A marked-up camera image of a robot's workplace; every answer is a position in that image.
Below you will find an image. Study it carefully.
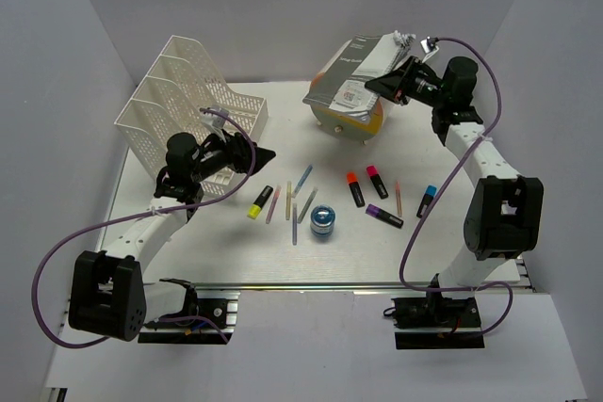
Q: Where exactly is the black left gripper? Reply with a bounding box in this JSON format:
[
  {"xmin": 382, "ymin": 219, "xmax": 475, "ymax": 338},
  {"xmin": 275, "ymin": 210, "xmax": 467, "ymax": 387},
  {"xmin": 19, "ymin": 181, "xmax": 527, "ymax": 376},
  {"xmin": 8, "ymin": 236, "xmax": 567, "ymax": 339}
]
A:
[{"xmin": 191, "ymin": 126, "xmax": 276, "ymax": 184}]

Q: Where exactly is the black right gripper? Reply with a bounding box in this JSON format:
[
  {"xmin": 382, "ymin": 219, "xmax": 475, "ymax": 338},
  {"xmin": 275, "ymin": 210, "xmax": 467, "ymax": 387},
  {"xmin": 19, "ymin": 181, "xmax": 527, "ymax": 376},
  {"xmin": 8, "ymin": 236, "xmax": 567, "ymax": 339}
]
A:
[{"xmin": 367, "ymin": 56, "xmax": 450, "ymax": 108}]

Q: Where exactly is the grey setup guide booklet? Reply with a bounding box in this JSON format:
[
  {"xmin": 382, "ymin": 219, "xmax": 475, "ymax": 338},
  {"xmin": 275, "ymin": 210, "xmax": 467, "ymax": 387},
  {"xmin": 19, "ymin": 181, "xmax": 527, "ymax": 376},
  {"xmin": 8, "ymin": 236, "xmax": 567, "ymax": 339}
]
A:
[{"xmin": 302, "ymin": 31, "xmax": 416, "ymax": 123}]

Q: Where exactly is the cream round drawer cabinet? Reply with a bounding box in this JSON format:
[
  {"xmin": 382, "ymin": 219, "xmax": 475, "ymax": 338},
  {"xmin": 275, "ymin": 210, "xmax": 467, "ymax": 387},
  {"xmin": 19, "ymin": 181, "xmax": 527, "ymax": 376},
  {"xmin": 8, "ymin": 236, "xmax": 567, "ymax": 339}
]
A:
[{"xmin": 302, "ymin": 67, "xmax": 391, "ymax": 143}]

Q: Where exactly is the blue tape roll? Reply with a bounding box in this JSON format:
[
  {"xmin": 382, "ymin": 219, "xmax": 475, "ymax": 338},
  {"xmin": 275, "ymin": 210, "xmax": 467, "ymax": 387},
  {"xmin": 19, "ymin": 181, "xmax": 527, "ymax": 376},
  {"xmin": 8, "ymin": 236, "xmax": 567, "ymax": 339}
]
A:
[{"xmin": 310, "ymin": 204, "xmax": 336, "ymax": 241}]

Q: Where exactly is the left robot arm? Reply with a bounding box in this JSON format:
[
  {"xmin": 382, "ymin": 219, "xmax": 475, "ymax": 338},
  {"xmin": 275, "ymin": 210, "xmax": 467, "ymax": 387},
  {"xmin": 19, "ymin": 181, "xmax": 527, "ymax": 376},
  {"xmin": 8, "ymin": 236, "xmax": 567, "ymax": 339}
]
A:
[{"xmin": 68, "ymin": 132, "xmax": 276, "ymax": 341}]

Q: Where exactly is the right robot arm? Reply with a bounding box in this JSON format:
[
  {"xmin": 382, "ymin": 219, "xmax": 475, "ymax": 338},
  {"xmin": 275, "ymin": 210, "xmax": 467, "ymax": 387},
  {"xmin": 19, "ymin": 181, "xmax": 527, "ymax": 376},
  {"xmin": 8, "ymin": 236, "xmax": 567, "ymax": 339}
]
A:
[{"xmin": 365, "ymin": 56, "xmax": 544, "ymax": 326}]

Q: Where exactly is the pink slim pastel pen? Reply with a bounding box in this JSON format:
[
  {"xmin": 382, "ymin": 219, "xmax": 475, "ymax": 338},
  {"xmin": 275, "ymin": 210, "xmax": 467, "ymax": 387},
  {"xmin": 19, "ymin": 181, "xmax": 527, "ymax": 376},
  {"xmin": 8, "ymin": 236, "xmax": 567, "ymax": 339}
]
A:
[{"xmin": 266, "ymin": 185, "xmax": 282, "ymax": 224}]

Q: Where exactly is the yellow slim pastel pen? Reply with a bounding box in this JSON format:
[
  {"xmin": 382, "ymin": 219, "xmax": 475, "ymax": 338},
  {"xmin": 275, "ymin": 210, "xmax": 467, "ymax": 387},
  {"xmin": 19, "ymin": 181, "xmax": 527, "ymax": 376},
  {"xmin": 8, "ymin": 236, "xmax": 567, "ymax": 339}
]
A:
[{"xmin": 285, "ymin": 181, "xmax": 292, "ymax": 221}]

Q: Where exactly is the yellow cap black highlighter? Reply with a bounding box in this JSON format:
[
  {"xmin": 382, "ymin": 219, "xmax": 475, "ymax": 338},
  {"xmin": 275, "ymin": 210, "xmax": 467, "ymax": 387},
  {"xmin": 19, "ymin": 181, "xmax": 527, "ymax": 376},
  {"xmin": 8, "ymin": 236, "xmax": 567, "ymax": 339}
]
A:
[{"xmin": 247, "ymin": 185, "xmax": 274, "ymax": 219}]

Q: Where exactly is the blue slim pastel pen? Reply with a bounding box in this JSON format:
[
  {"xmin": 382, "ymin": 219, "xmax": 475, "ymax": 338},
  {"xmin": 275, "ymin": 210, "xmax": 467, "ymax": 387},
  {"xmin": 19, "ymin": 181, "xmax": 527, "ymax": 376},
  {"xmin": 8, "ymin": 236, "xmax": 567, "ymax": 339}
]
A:
[{"xmin": 292, "ymin": 164, "xmax": 313, "ymax": 198}]

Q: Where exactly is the green slim pastel pen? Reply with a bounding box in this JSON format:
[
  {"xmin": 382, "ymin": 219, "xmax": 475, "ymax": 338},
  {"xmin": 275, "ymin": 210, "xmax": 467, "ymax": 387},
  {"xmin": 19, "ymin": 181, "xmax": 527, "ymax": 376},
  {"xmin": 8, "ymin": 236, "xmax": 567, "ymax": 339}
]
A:
[{"xmin": 297, "ymin": 186, "xmax": 318, "ymax": 223}]

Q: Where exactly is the purple slim pastel pen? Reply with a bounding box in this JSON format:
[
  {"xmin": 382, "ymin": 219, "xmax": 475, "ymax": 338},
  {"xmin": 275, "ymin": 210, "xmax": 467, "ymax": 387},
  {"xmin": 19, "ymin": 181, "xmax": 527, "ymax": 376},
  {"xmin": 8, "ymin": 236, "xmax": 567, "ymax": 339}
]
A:
[{"xmin": 291, "ymin": 202, "xmax": 298, "ymax": 246}]

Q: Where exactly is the orange cap black highlighter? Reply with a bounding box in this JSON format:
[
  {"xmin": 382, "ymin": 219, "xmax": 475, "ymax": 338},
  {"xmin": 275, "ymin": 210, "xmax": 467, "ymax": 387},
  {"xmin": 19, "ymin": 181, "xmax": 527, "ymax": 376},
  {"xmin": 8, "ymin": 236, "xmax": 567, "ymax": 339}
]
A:
[{"xmin": 346, "ymin": 172, "xmax": 366, "ymax": 208}]

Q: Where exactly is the pink cap black highlighter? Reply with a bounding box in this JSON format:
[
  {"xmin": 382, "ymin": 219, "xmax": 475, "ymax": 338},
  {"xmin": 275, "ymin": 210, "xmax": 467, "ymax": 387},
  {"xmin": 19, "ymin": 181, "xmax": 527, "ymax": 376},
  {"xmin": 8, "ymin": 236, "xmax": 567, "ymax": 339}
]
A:
[{"xmin": 367, "ymin": 166, "xmax": 389, "ymax": 200}]

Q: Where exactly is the orange slim pastel pen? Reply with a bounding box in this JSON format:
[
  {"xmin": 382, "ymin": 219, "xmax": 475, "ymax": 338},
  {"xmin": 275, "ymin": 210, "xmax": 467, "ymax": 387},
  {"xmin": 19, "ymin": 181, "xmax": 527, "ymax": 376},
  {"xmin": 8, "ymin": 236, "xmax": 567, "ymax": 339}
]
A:
[{"xmin": 395, "ymin": 180, "xmax": 403, "ymax": 217}]

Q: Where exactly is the white perforated file organizer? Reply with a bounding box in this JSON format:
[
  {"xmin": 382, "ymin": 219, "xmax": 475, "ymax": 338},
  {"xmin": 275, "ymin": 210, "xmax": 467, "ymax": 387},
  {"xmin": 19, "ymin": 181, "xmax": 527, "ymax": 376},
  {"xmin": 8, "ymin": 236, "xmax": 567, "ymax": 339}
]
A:
[{"xmin": 115, "ymin": 35, "xmax": 269, "ymax": 179}]

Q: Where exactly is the blue cap black highlighter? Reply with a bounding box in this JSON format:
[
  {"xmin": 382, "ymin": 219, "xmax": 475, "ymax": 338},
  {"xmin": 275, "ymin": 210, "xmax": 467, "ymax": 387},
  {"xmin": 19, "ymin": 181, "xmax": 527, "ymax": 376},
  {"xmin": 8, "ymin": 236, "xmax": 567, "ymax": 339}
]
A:
[{"xmin": 416, "ymin": 185, "xmax": 437, "ymax": 218}]

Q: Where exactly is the purple cap black highlighter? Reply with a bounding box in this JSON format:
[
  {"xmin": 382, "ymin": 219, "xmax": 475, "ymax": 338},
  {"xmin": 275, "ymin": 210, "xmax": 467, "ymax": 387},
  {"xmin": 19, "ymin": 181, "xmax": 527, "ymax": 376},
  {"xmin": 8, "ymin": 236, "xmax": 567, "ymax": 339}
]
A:
[{"xmin": 366, "ymin": 204, "xmax": 403, "ymax": 229}]

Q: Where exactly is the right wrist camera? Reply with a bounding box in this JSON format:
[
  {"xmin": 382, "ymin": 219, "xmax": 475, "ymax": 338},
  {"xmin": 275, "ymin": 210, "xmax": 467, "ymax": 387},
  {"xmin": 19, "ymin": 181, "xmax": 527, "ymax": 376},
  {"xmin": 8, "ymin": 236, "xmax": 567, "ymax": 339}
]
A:
[{"xmin": 420, "ymin": 37, "xmax": 439, "ymax": 56}]

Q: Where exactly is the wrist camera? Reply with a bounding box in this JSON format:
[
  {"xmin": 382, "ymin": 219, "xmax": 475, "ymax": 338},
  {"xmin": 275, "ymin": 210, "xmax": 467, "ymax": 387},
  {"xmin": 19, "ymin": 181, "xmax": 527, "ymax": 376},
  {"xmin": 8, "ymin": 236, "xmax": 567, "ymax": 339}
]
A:
[
  {"xmin": 420, "ymin": 37, "xmax": 439, "ymax": 56},
  {"xmin": 201, "ymin": 106, "xmax": 230, "ymax": 134}
]

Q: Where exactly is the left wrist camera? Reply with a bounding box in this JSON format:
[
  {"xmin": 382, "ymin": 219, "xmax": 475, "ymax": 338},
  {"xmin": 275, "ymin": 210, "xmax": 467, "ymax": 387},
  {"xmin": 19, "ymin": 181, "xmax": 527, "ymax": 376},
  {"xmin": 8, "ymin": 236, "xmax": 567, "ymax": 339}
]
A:
[{"xmin": 201, "ymin": 106, "xmax": 230, "ymax": 134}]

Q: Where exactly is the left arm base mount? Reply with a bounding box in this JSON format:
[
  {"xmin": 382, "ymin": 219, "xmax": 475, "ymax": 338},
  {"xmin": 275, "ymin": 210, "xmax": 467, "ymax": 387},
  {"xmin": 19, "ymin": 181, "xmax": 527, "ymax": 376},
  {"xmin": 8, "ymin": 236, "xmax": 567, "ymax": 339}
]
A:
[{"xmin": 138, "ymin": 290, "xmax": 240, "ymax": 346}]

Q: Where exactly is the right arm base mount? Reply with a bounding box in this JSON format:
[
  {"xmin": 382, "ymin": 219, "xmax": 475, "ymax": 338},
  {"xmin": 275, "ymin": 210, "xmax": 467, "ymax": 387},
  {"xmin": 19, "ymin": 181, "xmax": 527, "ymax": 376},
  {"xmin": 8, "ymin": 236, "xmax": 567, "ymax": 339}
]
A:
[{"xmin": 383, "ymin": 293, "xmax": 485, "ymax": 350}]

